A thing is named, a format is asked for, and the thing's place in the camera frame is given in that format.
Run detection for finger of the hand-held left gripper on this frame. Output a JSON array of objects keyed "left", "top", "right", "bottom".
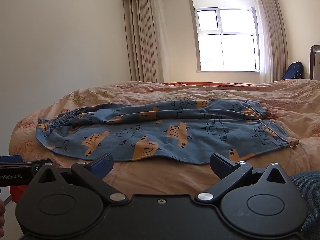
[{"left": 0, "top": 155, "right": 53, "bottom": 168}]

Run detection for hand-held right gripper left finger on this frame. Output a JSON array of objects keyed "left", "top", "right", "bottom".
[{"left": 34, "top": 153, "right": 128, "bottom": 204}]

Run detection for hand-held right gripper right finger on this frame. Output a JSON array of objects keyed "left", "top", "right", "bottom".
[{"left": 194, "top": 152, "right": 290, "bottom": 204}]

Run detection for blue printed pants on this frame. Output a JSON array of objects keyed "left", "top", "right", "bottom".
[{"left": 35, "top": 99, "right": 299, "bottom": 166}]

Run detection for person's left hand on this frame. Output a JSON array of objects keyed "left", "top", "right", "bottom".
[{"left": 0, "top": 200, "right": 6, "bottom": 233}]

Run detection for red cloth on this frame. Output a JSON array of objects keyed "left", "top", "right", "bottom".
[{"left": 10, "top": 186, "right": 27, "bottom": 203}]

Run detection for orange bed sheet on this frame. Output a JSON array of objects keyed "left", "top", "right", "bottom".
[{"left": 164, "top": 81, "right": 253, "bottom": 87}]

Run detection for floral peach duvet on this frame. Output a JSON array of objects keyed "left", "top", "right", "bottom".
[{"left": 9, "top": 79, "right": 320, "bottom": 198}]

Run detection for person's leg in jeans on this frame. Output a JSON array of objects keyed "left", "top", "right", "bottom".
[{"left": 289, "top": 170, "right": 320, "bottom": 240}]

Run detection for blue backpack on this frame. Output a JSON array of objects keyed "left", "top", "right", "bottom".
[{"left": 282, "top": 61, "right": 304, "bottom": 80}]

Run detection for white framed window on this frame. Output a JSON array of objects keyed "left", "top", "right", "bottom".
[{"left": 188, "top": 0, "right": 262, "bottom": 72}]

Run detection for beige curtain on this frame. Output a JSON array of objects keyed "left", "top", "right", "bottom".
[
  {"left": 123, "top": 0, "right": 171, "bottom": 83},
  {"left": 251, "top": 0, "right": 288, "bottom": 82}
]

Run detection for brown padded headboard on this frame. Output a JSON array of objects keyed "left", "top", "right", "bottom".
[{"left": 309, "top": 44, "right": 320, "bottom": 80}]

